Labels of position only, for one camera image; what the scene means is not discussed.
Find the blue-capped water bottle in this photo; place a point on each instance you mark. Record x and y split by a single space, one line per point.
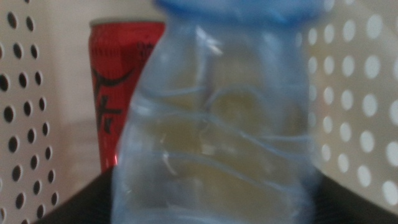
217 140

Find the red drink can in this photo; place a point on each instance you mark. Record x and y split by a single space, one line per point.
115 77

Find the yellow tea bottle green label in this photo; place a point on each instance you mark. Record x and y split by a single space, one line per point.
230 124

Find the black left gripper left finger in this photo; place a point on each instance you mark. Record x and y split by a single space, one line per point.
84 202

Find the white perforated plastic basket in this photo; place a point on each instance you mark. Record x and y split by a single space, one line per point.
351 93

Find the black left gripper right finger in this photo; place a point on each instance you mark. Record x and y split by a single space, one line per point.
348 205

